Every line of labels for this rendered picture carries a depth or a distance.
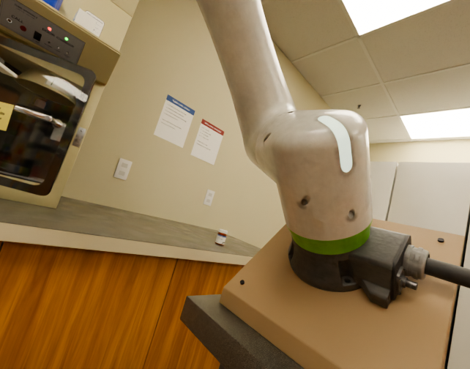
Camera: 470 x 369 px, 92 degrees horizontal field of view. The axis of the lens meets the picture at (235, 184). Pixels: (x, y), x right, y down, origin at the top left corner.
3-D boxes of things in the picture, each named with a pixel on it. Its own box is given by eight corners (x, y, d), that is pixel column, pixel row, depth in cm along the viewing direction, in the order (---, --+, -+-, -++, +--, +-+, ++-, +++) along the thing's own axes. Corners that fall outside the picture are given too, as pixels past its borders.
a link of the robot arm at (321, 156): (329, 194, 46) (316, 99, 39) (395, 235, 32) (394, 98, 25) (271, 217, 45) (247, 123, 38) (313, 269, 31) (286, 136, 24)
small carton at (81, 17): (68, 29, 73) (75, 13, 73) (86, 41, 76) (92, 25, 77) (72, 24, 69) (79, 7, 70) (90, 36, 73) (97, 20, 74)
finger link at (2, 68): (-24, 55, 46) (-23, 51, 46) (2, 73, 52) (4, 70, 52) (-7, 61, 46) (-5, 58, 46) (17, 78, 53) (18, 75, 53)
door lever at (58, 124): (24, 118, 64) (28, 109, 64) (61, 129, 66) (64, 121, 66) (10, 110, 58) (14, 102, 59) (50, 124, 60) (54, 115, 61)
